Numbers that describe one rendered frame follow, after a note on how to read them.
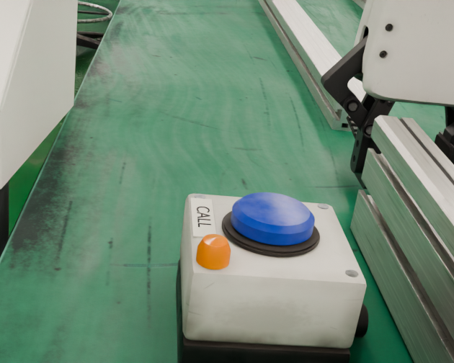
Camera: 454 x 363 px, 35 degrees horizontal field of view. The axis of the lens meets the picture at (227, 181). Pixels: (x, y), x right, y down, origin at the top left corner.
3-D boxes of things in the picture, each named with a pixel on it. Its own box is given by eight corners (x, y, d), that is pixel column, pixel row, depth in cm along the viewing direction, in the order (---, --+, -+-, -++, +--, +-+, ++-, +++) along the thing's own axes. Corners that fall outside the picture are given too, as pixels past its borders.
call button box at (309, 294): (175, 285, 41) (187, 184, 38) (342, 295, 42) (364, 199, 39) (177, 381, 34) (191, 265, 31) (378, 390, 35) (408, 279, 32)
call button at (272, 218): (225, 220, 37) (230, 185, 36) (301, 226, 37) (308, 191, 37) (231, 261, 33) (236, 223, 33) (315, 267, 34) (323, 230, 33)
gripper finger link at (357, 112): (380, 91, 53) (362, 173, 56) (338, 86, 53) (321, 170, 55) (393, 105, 50) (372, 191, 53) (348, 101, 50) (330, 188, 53)
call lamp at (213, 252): (194, 251, 33) (197, 227, 32) (228, 253, 33) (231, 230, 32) (196, 268, 31) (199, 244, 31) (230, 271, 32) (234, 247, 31)
